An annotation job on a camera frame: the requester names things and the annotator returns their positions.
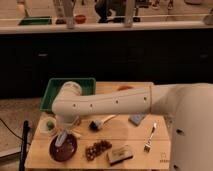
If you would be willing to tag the yellow banana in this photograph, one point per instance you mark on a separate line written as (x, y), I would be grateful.
(77, 135)

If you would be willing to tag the black and tan eraser block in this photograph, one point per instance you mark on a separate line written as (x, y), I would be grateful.
(120, 154)

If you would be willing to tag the clear container with green item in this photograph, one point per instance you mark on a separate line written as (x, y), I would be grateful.
(47, 126)

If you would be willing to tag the background green tray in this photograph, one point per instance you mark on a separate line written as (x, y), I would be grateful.
(46, 20)

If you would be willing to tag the dish brush white handle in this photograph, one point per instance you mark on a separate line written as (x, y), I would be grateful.
(97, 125)

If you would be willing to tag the green plastic tray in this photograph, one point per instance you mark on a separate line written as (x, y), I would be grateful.
(54, 85)

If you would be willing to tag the orange bowl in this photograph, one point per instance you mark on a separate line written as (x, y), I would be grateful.
(124, 88)

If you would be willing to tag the background red bowl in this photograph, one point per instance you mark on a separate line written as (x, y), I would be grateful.
(80, 19)

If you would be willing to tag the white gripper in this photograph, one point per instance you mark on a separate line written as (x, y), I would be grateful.
(67, 123)

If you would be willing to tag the black stand post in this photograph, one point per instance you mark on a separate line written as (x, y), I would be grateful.
(23, 152)

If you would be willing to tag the bunch of dark grapes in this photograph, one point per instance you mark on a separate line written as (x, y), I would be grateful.
(97, 149)

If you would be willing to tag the silver fork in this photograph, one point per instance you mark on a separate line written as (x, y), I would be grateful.
(147, 145)

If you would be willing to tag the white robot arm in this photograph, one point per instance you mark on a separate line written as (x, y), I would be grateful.
(191, 106)

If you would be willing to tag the grey blue towel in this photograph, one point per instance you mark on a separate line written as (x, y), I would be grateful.
(61, 138)

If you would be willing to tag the purple bowl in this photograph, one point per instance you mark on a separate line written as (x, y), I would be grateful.
(66, 151)

